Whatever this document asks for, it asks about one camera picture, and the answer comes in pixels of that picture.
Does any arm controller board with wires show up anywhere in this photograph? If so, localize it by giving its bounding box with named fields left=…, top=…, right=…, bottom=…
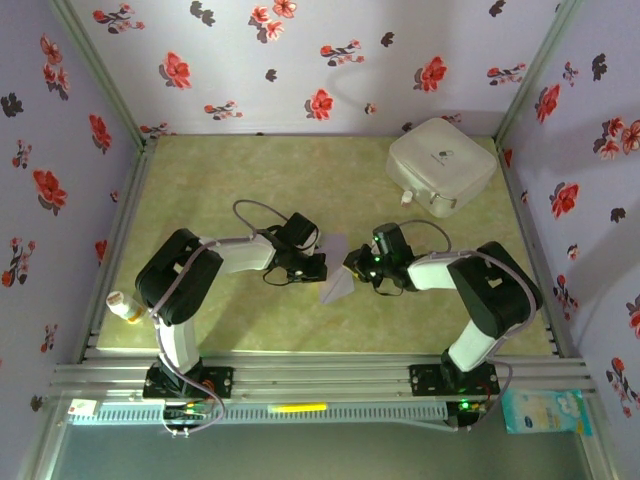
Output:
left=447, top=397, right=489, bottom=432
left=160, top=403, right=211, bottom=439

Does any white plastic storage box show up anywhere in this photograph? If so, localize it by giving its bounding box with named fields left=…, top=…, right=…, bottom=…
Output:
left=384, top=117, right=499, bottom=220

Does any small white label box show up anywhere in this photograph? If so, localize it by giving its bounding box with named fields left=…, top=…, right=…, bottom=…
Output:
left=68, top=398, right=100, bottom=419

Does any blue wet wipes packet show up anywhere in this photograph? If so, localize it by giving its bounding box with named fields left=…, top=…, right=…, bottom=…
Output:
left=501, top=388, right=594, bottom=436

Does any lavender cloth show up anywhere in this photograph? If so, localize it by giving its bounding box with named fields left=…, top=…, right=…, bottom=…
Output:
left=318, top=233, right=356, bottom=305

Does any grey slotted cable duct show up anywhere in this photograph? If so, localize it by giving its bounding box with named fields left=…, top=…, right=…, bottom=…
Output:
left=67, top=402, right=449, bottom=426

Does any aluminium side rail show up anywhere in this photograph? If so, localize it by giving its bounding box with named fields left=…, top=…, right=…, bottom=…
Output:
left=74, top=139, right=159, bottom=364
left=494, top=139, right=569, bottom=360

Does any aluminium frame leg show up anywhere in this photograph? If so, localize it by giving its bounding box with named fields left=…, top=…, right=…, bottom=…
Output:
left=14, top=397, right=71, bottom=480
left=574, top=397, right=621, bottom=480

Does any white pill bottle orange cap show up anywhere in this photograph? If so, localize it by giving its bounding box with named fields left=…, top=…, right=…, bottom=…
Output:
left=106, top=291, right=147, bottom=325

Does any yellow marker pen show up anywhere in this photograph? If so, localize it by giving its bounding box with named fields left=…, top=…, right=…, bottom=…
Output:
left=268, top=402, right=329, bottom=414

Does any aluminium frame post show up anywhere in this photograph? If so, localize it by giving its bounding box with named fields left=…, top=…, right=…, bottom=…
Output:
left=47, top=0, right=154, bottom=151
left=493, top=0, right=585, bottom=146

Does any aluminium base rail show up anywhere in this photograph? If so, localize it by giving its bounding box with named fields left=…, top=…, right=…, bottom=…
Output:
left=49, top=352, right=599, bottom=401

